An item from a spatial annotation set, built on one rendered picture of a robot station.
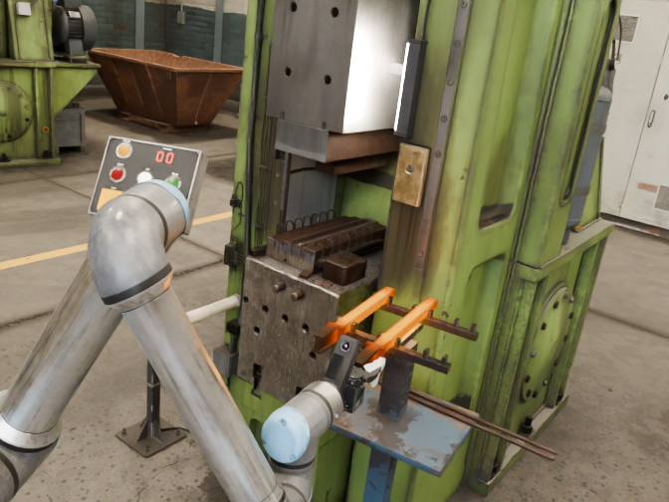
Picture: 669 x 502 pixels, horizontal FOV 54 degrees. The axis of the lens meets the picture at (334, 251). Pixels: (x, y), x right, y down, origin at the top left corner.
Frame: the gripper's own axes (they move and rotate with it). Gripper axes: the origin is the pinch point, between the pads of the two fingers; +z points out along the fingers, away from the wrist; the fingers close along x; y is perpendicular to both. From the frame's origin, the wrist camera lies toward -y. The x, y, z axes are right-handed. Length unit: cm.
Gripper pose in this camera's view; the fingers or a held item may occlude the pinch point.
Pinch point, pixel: (370, 354)
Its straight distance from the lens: 151.2
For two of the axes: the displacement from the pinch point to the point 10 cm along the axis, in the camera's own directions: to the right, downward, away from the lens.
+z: 4.9, -2.5, 8.4
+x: 8.6, 2.7, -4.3
